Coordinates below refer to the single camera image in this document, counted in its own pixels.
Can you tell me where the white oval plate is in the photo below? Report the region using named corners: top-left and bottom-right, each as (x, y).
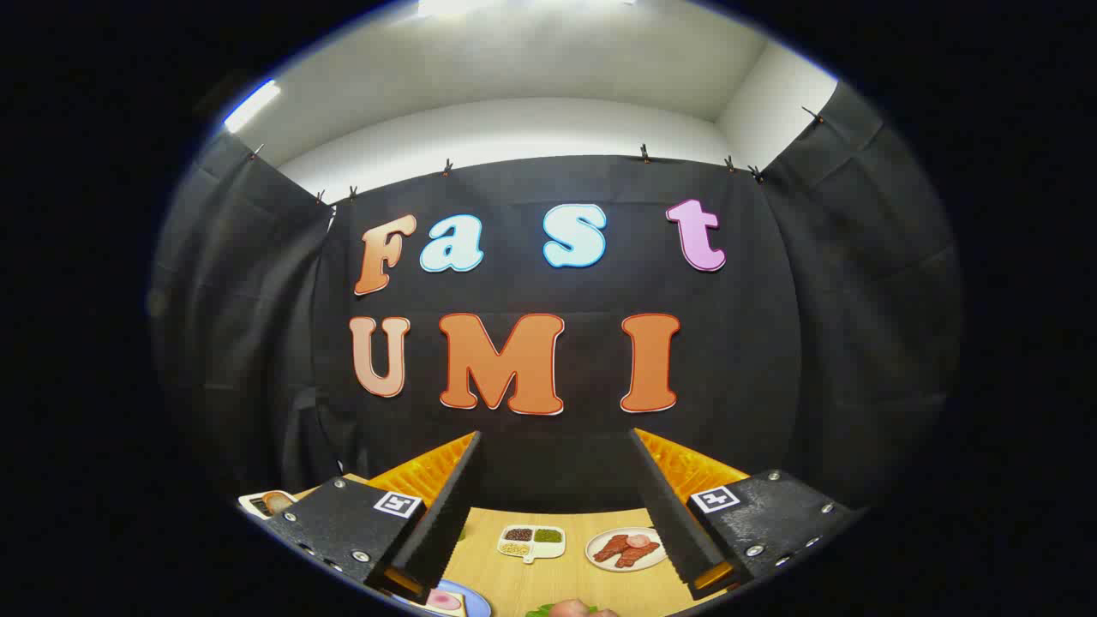
top-left (585, 526), bottom-right (668, 572)

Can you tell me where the row of black cloth clips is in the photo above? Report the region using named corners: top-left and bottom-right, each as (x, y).
top-left (249, 105), bottom-right (825, 207)

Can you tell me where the white toaster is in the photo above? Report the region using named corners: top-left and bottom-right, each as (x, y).
top-left (238, 490), bottom-right (298, 520)

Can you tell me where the blue plate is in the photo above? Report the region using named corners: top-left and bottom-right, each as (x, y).
top-left (426, 580), bottom-right (492, 617)

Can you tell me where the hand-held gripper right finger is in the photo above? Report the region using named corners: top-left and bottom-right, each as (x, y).
top-left (630, 428), bottom-right (863, 601)

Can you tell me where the white divided dish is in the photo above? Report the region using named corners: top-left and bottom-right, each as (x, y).
top-left (498, 524), bottom-right (567, 565)

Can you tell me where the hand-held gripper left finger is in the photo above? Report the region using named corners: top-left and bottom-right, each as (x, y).
top-left (266, 431), bottom-right (483, 605)

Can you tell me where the ceiling light strip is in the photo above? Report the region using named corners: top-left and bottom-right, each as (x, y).
top-left (225, 79), bottom-right (282, 134)

